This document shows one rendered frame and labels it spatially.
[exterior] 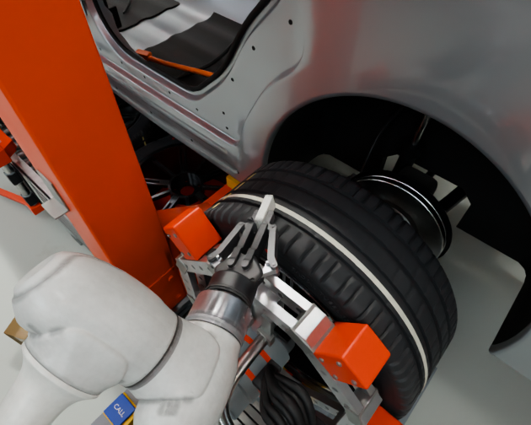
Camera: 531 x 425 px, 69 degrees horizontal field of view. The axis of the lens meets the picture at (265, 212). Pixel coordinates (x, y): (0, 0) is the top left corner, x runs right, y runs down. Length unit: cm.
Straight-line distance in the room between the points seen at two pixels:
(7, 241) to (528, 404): 264
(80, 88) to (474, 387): 184
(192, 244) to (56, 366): 43
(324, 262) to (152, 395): 36
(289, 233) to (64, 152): 43
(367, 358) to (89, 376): 41
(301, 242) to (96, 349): 40
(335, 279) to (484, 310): 156
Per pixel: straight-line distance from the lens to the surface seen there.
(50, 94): 72
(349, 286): 70
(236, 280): 59
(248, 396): 91
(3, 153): 222
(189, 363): 50
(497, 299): 226
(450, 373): 200
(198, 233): 82
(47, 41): 70
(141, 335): 46
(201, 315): 55
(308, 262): 69
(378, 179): 109
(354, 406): 80
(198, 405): 51
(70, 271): 45
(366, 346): 67
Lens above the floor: 177
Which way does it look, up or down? 52 degrees down
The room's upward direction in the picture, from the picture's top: straight up
